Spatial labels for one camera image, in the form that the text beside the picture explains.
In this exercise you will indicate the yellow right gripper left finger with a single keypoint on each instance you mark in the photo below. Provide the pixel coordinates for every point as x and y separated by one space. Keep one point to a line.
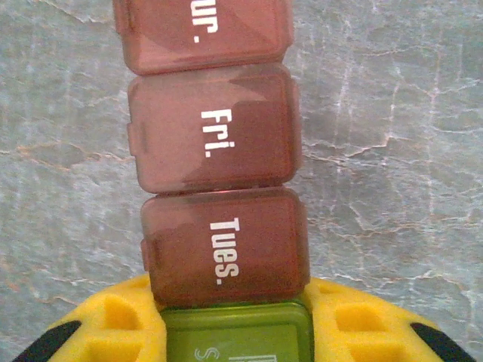
113 332

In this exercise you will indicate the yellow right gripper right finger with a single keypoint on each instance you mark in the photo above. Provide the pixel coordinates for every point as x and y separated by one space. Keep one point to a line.
358 332

